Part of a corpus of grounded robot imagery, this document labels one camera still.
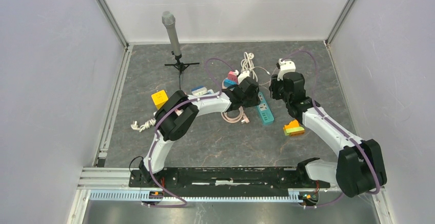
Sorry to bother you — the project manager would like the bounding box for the pink round socket with cable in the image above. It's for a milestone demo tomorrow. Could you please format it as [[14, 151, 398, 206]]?
[[221, 78, 250, 125]]

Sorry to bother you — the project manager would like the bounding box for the blue adapter plug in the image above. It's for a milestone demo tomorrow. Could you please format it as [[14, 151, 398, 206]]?
[[222, 78, 237, 89]]

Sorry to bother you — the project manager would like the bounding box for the yellow cube adapter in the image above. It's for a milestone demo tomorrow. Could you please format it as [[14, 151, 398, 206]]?
[[151, 90, 169, 110]]

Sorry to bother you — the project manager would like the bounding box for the teal power strip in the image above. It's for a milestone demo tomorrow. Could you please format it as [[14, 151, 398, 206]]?
[[256, 92, 274, 126]]

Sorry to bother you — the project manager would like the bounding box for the purple cable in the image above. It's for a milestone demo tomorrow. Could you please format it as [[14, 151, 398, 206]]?
[[284, 49, 381, 210], [141, 58, 237, 209]]

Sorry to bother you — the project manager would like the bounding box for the grey microphone on tripod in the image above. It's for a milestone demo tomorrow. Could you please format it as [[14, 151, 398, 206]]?
[[162, 11, 200, 89]]

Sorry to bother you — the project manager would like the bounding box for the blue white cube adapter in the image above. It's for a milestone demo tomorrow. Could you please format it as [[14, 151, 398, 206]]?
[[191, 86, 208, 96]]

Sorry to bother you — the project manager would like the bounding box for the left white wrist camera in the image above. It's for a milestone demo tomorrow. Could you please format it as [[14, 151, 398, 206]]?
[[238, 70, 250, 84]]

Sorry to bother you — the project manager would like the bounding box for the white bundled cable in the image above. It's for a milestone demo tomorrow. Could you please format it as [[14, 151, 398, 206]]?
[[240, 51, 261, 82]]

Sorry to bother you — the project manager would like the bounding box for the orange green lego stack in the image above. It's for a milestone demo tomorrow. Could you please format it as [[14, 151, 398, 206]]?
[[283, 119, 305, 136]]

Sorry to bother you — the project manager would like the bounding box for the pink adapter plug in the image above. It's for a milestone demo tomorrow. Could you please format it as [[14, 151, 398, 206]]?
[[227, 71, 239, 84]]

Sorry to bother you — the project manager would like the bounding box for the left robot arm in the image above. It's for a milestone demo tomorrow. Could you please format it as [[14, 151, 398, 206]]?
[[139, 77, 260, 187]]

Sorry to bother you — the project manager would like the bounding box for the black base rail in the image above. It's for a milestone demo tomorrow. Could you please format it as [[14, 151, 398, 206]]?
[[128, 166, 331, 198]]

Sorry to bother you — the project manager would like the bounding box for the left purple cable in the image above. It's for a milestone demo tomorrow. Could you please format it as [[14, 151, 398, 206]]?
[[141, 58, 237, 209]]

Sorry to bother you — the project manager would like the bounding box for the salmon charger with thin cable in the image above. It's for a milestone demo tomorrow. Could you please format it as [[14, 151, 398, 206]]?
[[253, 67, 277, 86]]

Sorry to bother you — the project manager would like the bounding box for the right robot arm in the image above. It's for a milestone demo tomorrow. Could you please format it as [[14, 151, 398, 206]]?
[[269, 72, 387, 197]]

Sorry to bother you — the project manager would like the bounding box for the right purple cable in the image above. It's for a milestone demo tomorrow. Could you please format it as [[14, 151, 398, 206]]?
[[284, 49, 381, 210]]

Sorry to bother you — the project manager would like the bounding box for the white long power strip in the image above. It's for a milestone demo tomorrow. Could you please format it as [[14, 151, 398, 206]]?
[[130, 89, 218, 133]]

